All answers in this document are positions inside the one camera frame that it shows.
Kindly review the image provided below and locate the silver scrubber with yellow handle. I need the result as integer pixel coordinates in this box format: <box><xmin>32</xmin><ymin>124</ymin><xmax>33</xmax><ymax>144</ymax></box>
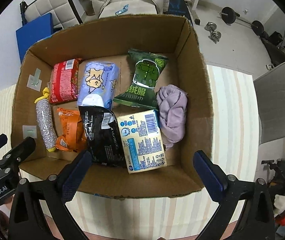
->
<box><xmin>34</xmin><ymin>87</ymin><xmax>57</xmax><ymax>152</ymax></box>

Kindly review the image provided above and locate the orange snack packet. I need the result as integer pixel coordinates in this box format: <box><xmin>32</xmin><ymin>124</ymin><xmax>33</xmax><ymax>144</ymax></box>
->
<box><xmin>56</xmin><ymin>108</ymin><xmax>87</xmax><ymax>153</ymax></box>

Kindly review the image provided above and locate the black wipes packet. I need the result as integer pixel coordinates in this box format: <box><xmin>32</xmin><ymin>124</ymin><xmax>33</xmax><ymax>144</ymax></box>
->
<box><xmin>79</xmin><ymin>106</ymin><xmax>126</xmax><ymax>167</ymax></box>

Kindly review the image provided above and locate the red snack packet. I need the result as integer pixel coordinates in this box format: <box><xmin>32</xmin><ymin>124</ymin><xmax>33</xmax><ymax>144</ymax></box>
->
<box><xmin>49</xmin><ymin>59</ymin><xmax>82</xmax><ymax>104</ymax></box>

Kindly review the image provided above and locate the yellow blue tissue pack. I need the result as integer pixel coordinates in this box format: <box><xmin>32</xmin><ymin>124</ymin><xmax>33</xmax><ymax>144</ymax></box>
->
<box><xmin>117</xmin><ymin>110</ymin><xmax>167</xmax><ymax>173</ymax></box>

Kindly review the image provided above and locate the purple grey cloth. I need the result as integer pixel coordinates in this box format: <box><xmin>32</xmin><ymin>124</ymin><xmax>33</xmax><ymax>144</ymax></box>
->
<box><xmin>156</xmin><ymin>85</ymin><xmax>187</xmax><ymax>150</ymax></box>

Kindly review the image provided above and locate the grey chair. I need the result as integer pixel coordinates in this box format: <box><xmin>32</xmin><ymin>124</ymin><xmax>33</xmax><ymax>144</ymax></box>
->
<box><xmin>254</xmin><ymin>62</ymin><xmax>285</xmax><ymax>144</ymax></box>

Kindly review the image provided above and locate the light blue tissue pack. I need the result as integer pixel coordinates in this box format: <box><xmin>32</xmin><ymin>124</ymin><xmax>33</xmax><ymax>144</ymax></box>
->
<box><xmin>77</xmin><ymin>61</ymin><xmax>120</xmax><ymax>110</ymax></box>

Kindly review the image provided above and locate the blue mat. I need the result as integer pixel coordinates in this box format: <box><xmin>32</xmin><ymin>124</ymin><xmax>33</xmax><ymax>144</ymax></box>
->
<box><xmin>16</xmin><ymin>12</ymin><xmax>54</xmax><ymax>62</ymax></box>

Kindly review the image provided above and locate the cardboard box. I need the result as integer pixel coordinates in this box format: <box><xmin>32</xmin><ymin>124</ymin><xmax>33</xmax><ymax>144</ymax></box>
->
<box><xmin>10</xmin><ymin>14</ymin><xmax>215</xmax><ymax>199</ymax></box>

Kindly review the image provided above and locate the green wipes packet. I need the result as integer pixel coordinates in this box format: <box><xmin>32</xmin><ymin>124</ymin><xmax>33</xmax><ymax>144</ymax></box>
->
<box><xmin>113</xmin><ymin>49</ymin><xmax>168</xmax><ymax>109</ymax></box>

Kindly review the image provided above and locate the white cushioned chair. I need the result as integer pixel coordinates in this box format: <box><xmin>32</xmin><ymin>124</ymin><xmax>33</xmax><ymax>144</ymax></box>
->
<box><xmin>19</xmin><ymin>0</ymin><xmax>83</xmax><ymax>30</ymax></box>

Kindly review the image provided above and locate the chrome dumbbell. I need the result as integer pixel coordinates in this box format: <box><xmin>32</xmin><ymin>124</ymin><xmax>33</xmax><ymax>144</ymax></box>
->
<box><xmin>204</xmin><ymin>22</ymin><xmax>222</xmax><ymax>43</ymax></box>

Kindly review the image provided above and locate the barbell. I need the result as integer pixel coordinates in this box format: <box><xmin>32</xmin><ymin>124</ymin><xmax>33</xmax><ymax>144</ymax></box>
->
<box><xmin>219</xmin><ymin>7</ymin><xmax>264</xmax><ymax>36</ymax></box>

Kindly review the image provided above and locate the white padded bench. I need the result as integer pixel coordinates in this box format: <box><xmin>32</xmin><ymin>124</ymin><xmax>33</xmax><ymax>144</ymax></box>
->
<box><xmin>99</xmin><ymin>0</ymin><xmax>157</xmax><ymax>18</ymax></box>

